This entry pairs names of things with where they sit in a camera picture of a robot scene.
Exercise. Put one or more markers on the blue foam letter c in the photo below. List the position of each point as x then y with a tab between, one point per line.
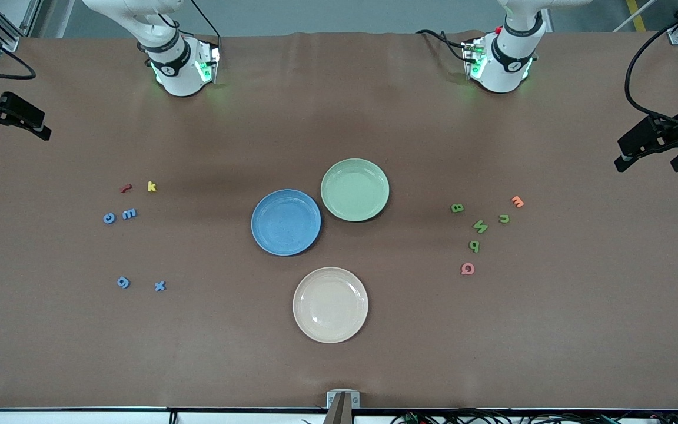
105	218

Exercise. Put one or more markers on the blue foam letter m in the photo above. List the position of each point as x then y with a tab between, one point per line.
129	214

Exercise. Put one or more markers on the green foam letter N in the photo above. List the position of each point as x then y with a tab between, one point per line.
480	226

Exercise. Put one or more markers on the blue foam letter g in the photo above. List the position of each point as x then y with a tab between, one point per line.
123	283

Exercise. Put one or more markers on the green foam letter q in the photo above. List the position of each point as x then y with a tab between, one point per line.
475	246

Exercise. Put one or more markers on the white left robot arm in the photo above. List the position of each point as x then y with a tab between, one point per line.
507	65

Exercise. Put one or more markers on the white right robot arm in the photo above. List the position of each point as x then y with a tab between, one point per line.
177	70

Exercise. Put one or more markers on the orange foam letter m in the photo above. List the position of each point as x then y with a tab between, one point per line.
517	202

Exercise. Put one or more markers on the pink foam letter Q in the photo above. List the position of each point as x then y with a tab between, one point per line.
463	269

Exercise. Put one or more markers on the brown table cover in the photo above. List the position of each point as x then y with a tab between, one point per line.
80	341

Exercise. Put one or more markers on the blue plate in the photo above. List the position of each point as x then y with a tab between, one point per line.
286	222

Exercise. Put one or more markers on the green plate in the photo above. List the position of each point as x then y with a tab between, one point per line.
355	189

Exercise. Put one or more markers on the beige plate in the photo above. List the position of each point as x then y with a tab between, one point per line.
330	305

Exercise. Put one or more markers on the white table edge rail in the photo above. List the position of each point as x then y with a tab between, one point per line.
80	418

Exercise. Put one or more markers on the grey metal bracket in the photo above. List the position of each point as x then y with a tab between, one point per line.
332	400

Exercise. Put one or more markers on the brown camera post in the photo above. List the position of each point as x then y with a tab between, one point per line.
339	415

